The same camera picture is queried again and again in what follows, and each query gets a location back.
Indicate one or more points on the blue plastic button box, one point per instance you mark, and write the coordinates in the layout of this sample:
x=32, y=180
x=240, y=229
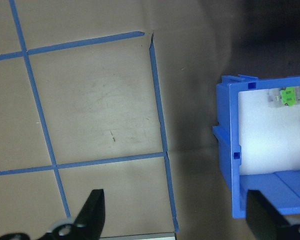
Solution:
x=233, y=120

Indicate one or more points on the blue plastic bin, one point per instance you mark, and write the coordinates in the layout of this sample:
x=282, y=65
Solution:
x=265, y=140

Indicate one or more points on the white square base plate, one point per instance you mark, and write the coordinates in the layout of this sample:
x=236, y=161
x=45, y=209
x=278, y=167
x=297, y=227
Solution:
x=140, y=237

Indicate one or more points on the green and clear switch block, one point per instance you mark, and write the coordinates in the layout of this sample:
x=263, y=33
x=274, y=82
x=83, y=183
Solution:
x=287, y=96

